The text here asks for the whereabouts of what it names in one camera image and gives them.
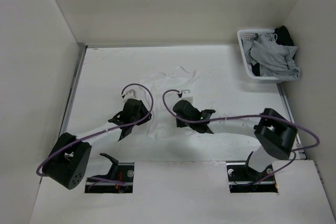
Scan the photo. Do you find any white tank top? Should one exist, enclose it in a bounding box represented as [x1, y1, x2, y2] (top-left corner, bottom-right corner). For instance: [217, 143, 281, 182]
[140, 66, 200, 141]

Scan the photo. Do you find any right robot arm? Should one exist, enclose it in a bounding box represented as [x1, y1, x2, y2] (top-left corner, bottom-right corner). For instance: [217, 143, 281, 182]
[173, 100, 298, 180]

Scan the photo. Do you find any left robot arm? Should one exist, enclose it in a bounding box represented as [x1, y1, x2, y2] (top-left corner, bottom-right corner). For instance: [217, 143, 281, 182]
[37, 98, 153, 190]

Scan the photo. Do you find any grey tank top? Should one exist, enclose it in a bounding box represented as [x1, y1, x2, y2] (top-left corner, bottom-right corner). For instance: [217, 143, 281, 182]
[243, 34, 301, 81]

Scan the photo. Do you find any black tank top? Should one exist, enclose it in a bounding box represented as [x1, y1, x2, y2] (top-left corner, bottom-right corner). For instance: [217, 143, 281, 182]
[274, 25, 294, 46]

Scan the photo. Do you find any white plastic laundry basket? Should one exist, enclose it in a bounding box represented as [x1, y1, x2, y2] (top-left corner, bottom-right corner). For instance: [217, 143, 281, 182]
[237, 28, 281, 84]

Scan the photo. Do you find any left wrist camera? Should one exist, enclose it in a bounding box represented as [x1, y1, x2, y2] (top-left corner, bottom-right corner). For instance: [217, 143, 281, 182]
[121, 89, 137, 103]

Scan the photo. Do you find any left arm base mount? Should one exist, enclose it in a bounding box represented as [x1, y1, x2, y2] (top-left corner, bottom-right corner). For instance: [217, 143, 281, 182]
[85, 153, 135, 194]

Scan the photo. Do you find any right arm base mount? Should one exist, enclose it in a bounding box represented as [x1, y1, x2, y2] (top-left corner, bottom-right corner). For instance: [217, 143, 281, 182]
[226, 152, 278, 193]

